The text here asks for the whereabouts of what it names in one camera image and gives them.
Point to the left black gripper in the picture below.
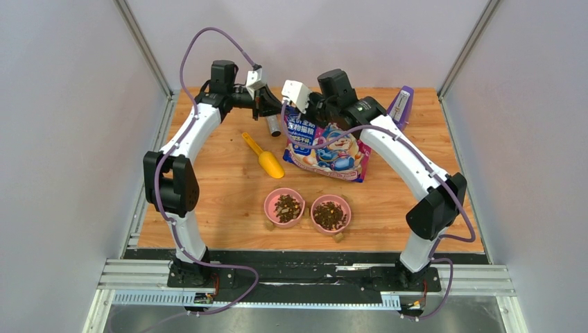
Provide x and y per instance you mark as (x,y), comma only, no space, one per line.
(264,104)

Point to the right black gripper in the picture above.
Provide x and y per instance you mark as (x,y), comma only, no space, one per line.
(313,98)

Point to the yellow plastic scoop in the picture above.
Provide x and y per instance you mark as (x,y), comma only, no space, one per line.
(267,160)

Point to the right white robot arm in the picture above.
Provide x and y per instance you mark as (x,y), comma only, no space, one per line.
(439,195)

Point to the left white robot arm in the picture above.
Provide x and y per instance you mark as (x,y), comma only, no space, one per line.
(170,181)

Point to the right pink pet bowl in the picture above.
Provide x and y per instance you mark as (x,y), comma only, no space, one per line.
(338,235)

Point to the pink pet bowl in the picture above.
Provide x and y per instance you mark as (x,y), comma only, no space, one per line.
(338,235)
(268,206)

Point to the left pink pet bowl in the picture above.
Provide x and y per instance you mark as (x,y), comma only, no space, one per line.
(268,206)

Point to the grey metal cylinder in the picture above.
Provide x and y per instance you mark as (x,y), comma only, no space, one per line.
(273,125)

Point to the purple box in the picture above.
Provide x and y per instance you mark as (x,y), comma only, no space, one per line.
(401,107)

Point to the brown kibble in left bowl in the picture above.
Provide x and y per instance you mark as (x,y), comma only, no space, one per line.
(287,208)

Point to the brown kibble in bowl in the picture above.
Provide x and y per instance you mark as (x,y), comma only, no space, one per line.
(287,208)
(330,216)

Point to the brown kibble in right bowl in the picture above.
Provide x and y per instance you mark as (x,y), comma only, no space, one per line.
(330,216)

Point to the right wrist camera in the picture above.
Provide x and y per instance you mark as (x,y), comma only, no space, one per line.
(296,93)

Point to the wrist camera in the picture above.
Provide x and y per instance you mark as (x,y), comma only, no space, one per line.
(255,80)
(296,93)

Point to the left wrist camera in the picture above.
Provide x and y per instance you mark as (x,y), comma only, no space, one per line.
(255,80)

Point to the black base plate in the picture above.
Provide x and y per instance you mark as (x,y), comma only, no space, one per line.
(295,276)

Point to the aluminium rail frame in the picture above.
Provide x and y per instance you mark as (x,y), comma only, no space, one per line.
(134,282)

